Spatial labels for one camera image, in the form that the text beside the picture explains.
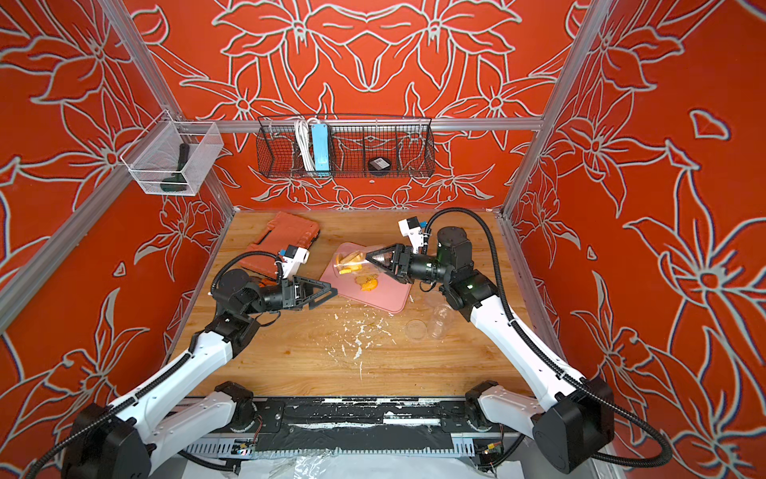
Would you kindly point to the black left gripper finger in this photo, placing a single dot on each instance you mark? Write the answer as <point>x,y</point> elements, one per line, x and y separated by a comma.
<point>320,299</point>
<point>317,286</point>

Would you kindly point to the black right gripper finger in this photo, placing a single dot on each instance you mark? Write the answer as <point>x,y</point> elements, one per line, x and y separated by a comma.
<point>381,254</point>
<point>384,268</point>

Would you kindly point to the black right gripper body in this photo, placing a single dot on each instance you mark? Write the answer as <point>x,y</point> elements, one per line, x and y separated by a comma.
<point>400,263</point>

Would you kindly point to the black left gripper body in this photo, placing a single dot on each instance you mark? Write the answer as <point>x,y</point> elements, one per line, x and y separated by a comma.
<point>285,294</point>

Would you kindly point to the clear cookie jar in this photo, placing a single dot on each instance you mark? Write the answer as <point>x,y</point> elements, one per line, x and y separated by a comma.
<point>352,262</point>
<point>440,321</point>

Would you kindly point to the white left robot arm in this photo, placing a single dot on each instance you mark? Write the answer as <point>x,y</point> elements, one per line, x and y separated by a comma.
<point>135,434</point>

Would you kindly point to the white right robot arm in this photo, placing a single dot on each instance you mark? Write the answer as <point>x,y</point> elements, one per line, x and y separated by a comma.
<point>570,417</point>

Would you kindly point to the orange cookies on tray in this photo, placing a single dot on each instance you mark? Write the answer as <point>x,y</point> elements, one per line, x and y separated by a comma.
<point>367,282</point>

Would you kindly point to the pink plastic tray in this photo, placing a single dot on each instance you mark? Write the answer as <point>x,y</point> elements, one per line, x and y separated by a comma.
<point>389,296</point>

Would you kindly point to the orange plastic tool case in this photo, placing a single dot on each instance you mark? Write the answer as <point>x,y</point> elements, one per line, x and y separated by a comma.
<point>283,230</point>

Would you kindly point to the light blue box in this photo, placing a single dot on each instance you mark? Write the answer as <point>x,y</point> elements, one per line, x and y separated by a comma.
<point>320,142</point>

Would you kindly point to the dark green flashlight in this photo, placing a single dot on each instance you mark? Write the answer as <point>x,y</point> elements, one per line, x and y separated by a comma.
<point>176,182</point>

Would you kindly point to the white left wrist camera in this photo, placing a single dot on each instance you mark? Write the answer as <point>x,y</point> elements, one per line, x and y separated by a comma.
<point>291,259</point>

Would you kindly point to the black wire wall basket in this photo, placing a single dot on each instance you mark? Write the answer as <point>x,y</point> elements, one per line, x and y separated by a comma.
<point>285,150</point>

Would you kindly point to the clear acrylic wall box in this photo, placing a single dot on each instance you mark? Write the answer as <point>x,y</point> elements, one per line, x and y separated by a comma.
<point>153,155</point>

